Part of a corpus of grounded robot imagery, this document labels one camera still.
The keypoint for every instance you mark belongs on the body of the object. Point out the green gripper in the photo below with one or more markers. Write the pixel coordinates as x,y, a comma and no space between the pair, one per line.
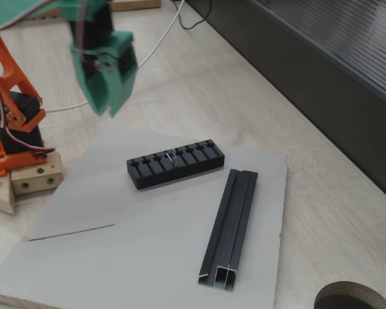
100,84

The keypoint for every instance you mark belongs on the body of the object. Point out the small grey metal bracket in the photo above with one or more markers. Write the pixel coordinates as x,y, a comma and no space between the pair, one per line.
173,160

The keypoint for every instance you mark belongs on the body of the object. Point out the wooden base block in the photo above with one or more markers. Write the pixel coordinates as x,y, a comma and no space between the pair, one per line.
35,180

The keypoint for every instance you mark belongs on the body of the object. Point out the black aluminium profile rail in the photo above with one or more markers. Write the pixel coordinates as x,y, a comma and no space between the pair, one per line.
231,225

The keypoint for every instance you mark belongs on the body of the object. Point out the long wooden plank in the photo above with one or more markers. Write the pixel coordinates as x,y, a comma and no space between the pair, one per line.
138,4

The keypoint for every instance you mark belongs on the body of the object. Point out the grey board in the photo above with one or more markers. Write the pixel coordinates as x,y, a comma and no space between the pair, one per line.
132,241

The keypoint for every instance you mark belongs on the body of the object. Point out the wide grey window blinds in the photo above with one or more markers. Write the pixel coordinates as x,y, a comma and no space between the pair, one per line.
357,38

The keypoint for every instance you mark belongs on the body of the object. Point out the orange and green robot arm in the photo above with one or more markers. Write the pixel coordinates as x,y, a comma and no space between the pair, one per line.
25,106

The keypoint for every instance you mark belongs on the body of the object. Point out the black slotted plastic block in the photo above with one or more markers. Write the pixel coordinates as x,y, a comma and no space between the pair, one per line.
167,180

